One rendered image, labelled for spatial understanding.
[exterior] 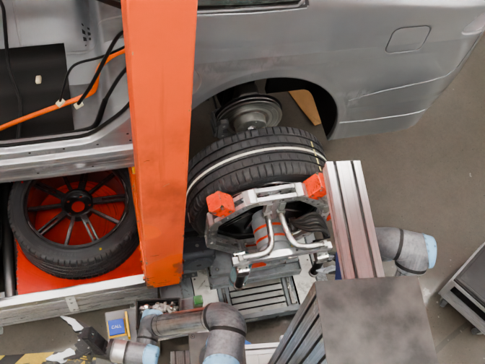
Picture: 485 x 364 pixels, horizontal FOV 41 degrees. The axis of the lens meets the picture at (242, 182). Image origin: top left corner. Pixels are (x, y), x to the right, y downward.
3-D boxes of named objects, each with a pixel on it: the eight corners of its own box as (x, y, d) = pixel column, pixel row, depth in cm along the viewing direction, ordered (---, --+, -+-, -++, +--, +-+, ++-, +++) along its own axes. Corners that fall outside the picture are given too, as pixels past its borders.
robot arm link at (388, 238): (365, 253, 230) (343, 247, 279) (395, 260, 230) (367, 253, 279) (372, 222, 230) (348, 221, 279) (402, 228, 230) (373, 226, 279)
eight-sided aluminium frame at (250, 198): (312, 230, 316) (337, 175, 269) (315, 243, 313) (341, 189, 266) (201, 248, 305) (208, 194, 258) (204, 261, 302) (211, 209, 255)
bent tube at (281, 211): (315, 206, 277) (320, 195, 268) (327, 248, 268) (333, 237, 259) (275, 213, 273) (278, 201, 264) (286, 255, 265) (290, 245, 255)
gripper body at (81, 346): (74, 360, 217) (110, 366, 217) (71, 349, 210) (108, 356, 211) (81, 338, 222) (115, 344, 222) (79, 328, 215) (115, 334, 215)
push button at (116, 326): (123, 319, 298) (123, 318, 296) (125, 334, 295) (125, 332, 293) (107, 322, 296) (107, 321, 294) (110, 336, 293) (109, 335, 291)
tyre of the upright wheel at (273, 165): (154, 191, 300) (263, 206, 340) (162, 237, 289) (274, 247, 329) (237, 111, 257) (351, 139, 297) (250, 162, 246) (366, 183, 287)
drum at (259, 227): (278, 218, 295) (283, 204, 282) (289, 261, 285) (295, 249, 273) (247, 223, 292) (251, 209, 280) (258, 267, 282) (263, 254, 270)
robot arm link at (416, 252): (359, 347, 258) (397, 222, 240) (395, 354, 258) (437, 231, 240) (361, 364, 246) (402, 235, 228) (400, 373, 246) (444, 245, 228)
